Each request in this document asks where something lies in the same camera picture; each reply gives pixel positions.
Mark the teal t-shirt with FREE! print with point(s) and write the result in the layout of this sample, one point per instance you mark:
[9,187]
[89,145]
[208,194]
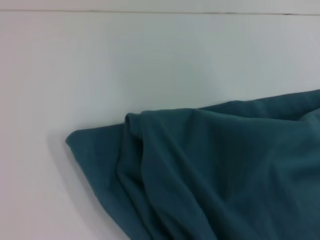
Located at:
[212,175]

